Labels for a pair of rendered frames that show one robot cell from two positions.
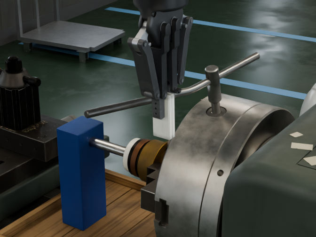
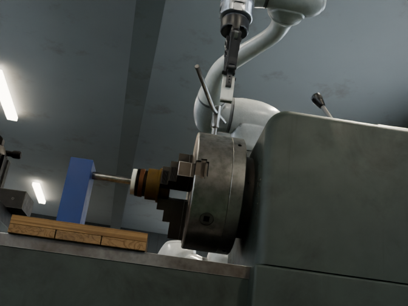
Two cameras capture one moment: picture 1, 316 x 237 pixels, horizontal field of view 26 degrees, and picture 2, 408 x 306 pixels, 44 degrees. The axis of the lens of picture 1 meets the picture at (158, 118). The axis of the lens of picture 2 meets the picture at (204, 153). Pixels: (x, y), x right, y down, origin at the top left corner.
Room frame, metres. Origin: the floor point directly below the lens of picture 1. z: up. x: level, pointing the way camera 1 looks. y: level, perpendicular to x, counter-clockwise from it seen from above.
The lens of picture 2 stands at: (0.08, 0.71, 0.65)
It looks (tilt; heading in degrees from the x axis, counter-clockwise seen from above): 23 degrees up; 322
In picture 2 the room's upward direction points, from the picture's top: 7 degrees clockwise
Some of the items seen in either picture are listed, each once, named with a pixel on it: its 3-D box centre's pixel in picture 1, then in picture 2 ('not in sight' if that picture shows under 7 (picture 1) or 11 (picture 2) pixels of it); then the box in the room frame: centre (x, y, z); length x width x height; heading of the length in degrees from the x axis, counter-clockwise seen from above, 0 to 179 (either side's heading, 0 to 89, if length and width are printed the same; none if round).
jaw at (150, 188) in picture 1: (162, 191); (183, 175); (1.05, -0.01, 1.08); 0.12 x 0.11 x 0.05; 145
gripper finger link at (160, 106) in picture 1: (154, 103); (229, 75); (0.90, 0.00, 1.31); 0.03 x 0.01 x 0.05; 145
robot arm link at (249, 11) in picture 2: not in sight; (236, 12); (0.91, 0.00, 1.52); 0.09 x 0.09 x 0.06
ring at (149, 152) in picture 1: (157, 162); (153, 184); (1.17, 0.00, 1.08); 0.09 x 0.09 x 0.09; 55
